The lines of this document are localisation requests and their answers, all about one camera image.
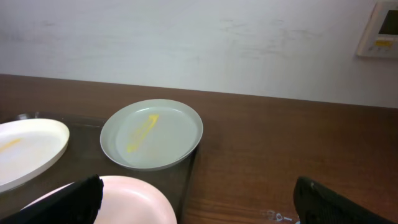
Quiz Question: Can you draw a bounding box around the grey round plate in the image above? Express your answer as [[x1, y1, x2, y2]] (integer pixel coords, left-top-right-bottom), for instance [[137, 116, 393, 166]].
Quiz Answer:
[[99, 99, 203, 170]]

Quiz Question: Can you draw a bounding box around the white round plate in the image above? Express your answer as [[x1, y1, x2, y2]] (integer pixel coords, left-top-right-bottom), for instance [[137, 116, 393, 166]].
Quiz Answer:
[[1, 118, 70, 193]]

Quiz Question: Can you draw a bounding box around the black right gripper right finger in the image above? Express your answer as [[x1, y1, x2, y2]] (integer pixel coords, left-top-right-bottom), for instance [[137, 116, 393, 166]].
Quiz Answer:
[[293, 176, 394, 224]]

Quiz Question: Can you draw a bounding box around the pink round plate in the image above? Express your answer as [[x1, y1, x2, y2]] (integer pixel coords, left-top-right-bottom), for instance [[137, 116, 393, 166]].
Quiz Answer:
[[21, 175, 178, 224]]

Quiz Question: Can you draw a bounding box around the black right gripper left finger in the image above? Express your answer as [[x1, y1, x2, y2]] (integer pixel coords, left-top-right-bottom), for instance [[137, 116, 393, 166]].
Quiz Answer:
[[1, 175, 104, 224]]

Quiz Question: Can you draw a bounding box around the white wall control panel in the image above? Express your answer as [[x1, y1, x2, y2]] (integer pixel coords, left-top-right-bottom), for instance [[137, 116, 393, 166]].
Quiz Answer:
[[356, 1, 397, 58]]

